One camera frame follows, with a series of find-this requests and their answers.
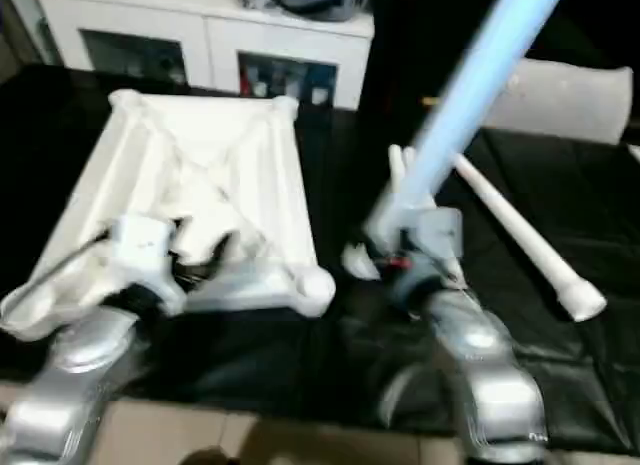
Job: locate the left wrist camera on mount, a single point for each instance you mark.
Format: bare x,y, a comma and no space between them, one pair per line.
140,240

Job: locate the black work mat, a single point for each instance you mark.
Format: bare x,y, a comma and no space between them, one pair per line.
575,360

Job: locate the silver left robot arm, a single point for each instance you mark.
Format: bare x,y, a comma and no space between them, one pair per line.
75,345

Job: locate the grey curtain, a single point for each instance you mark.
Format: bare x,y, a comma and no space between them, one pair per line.
20,35

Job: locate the black cabinet with gold label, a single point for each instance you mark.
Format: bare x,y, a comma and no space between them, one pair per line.
400,45

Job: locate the dark brown rounded object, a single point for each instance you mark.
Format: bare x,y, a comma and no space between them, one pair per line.
210,457

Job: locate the grey rounded container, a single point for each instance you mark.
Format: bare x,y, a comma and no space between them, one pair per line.
320,2

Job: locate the white plastic table top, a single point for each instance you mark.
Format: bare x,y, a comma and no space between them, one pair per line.
225,135

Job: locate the white flat board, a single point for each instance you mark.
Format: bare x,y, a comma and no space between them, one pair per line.
635,154

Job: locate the white cabinet with glass doors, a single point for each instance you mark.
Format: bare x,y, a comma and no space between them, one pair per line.
210,45

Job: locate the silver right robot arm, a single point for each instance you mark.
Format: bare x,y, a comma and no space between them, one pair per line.
480,345

